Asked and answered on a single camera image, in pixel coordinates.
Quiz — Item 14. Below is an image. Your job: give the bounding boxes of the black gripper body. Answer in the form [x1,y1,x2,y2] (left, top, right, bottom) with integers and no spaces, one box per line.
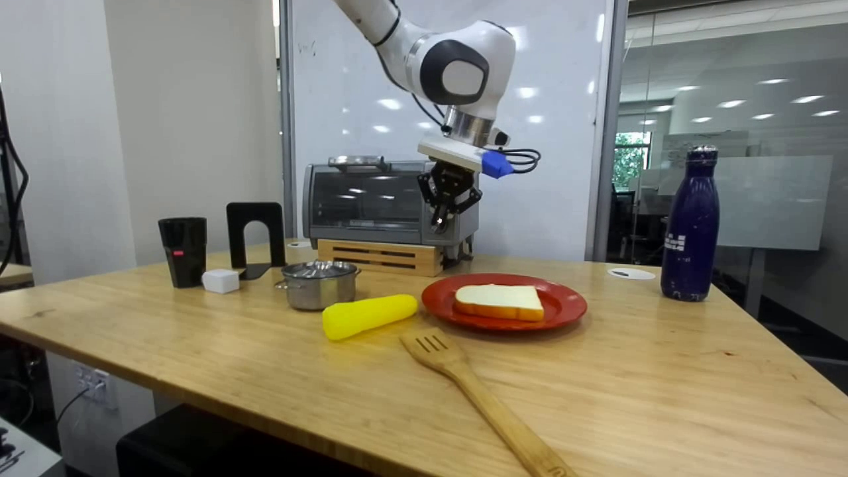
[416,161,486,213]

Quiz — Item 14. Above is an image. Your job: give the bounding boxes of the grey toaster oven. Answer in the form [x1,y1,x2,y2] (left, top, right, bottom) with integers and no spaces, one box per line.
[304,158,486,267]

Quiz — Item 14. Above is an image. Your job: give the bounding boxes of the slotted wooden box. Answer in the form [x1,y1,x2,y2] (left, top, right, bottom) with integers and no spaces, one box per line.
[315,236,449,278]

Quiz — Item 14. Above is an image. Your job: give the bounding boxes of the large white whiteboard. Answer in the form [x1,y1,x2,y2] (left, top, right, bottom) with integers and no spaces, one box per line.
[280,0,621,266]

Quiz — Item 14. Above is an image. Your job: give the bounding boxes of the white bread slice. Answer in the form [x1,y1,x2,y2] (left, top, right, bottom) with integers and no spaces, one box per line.
[454,285,548,323]

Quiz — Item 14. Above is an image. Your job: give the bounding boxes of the small steel pot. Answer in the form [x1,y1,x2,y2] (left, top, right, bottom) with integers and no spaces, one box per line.
[274,260,363,313]

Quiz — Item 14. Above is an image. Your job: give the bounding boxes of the red plate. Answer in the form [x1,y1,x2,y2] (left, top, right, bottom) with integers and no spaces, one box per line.
[418,270,591,335]

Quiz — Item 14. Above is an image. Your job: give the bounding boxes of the wooden slotted spatula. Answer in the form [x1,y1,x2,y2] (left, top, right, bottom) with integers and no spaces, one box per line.
[397,330,579,477]

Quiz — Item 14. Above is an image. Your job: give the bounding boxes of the black metal bookend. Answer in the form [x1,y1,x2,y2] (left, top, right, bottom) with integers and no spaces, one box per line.
[226,199,290,285]

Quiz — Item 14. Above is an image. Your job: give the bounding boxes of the small white box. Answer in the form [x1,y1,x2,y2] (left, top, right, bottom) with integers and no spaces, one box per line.
[200,267,245,297]

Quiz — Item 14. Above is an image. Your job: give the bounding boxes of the dark blue water bottle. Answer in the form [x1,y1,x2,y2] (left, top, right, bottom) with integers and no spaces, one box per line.
[659,147,724,305]

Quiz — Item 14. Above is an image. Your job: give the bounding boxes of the black plastic cup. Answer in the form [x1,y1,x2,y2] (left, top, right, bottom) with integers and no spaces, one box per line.
[157,216,209,290]

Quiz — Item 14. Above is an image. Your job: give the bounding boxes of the wrist camera with blue plug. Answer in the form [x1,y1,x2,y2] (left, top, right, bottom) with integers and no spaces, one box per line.
[416,138,516,183]

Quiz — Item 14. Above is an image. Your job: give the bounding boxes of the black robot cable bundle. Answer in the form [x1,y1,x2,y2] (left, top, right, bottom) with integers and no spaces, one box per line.
[408,90,543,177]

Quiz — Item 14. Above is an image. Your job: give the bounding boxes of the white table cable grommet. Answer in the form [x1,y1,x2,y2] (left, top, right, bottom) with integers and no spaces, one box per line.
[608,264,658,285]

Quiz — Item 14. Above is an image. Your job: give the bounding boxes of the white wall power outlet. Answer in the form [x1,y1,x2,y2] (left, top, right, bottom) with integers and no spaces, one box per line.
[76,368,114,407]

